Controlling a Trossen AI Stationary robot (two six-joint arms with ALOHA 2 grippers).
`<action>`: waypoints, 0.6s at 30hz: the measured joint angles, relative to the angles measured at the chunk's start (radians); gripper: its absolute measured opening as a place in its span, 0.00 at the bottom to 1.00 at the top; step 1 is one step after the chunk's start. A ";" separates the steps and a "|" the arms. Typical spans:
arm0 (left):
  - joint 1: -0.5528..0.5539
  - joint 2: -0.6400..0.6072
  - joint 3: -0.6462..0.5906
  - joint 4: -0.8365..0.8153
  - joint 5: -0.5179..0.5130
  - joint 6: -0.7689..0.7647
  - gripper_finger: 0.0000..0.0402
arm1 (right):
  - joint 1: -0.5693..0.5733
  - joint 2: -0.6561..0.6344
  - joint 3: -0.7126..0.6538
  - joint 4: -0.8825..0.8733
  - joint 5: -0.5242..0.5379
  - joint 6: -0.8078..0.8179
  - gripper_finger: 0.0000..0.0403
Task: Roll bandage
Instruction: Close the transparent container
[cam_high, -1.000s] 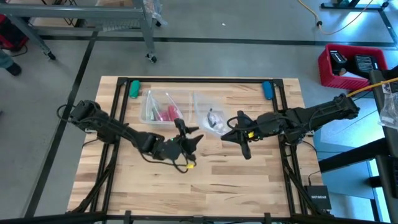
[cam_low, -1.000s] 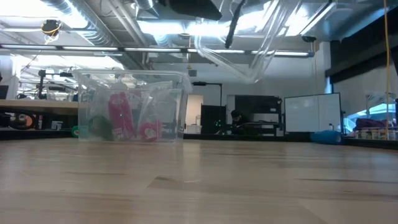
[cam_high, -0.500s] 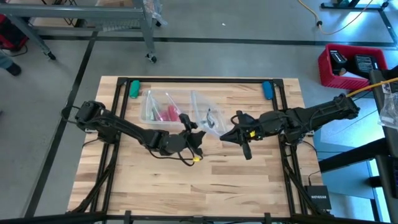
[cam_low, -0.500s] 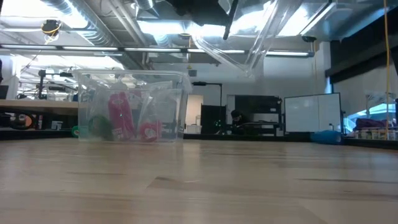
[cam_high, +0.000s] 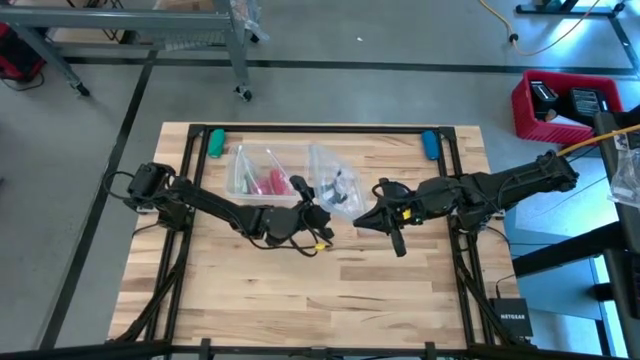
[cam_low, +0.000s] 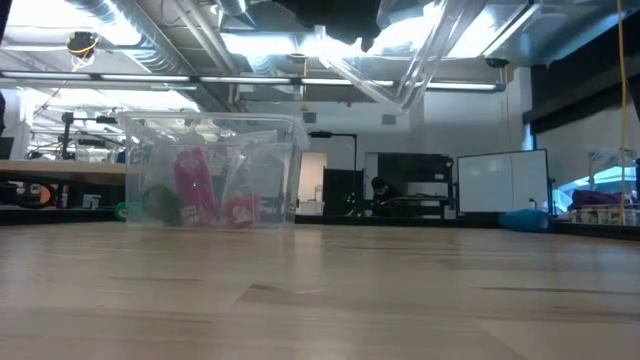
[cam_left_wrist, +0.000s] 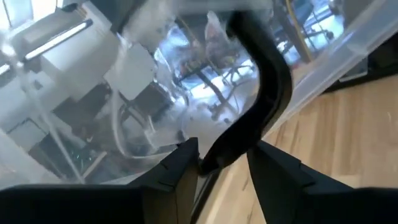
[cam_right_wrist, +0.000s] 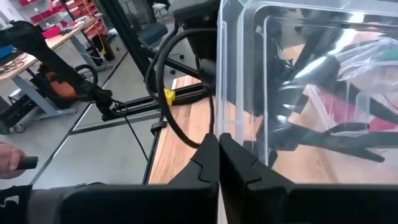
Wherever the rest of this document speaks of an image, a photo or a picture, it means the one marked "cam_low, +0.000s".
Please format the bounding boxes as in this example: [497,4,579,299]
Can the clear plastic storage box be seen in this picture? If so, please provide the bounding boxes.
[116,110,311,231]

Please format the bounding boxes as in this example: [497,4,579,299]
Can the black monitor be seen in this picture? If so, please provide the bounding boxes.
[322,168,365,218]

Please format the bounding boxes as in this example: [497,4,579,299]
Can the black shelving unit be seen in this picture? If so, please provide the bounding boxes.
[376,151,458,219]

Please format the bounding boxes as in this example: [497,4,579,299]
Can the hanging yellow cable reel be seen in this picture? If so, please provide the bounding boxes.
[65,30,100,70]

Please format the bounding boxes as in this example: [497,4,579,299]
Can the bagged green bandage roll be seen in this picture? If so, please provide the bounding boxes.
[140,183,185,227]

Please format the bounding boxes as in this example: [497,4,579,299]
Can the white cabinet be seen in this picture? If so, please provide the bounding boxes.
[456,148,552,214]

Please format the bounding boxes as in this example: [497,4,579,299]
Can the hanging yellow cable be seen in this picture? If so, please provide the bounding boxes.
[615,0,630,226]

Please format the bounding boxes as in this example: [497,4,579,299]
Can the white storage bin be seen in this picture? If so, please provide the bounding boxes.
[298,200,326,217]

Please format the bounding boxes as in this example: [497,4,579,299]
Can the black camera rig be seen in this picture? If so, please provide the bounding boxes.
[60,110,126,163]

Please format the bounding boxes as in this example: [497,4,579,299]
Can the row of small jars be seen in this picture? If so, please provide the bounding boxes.
[569,206,640,227]

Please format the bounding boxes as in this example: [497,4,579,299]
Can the wooden workbench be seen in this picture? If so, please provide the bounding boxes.
[0,158,127,187]

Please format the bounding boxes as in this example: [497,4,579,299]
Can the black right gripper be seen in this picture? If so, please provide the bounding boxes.
[272,0,384,54]

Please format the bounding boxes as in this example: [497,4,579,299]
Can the purple bag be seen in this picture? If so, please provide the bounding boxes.
[569,188,626,211]

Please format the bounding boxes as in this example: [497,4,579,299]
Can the person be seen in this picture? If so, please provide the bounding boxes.
[369,175,402,217]

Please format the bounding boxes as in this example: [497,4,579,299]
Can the clear plastic box lid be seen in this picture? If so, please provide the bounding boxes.
[313,0,489,115]

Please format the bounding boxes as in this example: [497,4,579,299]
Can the black aluminium table frame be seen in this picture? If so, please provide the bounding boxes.
[0,206,640,242]

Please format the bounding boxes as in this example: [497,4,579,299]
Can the red elastic bandage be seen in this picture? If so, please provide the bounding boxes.
[222,193,262,230]

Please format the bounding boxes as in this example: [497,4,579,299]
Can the bagged red bandage roll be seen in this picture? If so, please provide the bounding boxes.
[172,146,220,226]

